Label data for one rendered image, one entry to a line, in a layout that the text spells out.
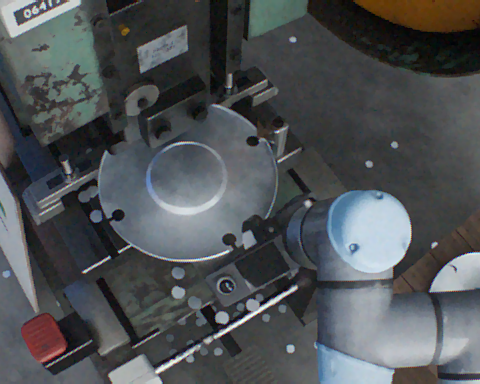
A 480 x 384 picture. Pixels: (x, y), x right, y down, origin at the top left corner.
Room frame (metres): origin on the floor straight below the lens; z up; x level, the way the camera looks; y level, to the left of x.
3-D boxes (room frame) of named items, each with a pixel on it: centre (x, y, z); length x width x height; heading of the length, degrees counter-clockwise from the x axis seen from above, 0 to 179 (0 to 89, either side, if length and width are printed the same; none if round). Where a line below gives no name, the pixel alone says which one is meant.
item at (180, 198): (0.49, 0.08, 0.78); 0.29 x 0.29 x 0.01
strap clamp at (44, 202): (0.49, 0.30, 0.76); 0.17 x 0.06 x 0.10; 127
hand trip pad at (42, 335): (0.21, 0.29, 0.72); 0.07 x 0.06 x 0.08; 37
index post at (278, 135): (0.59, -0.06, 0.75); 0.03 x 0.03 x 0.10; 37
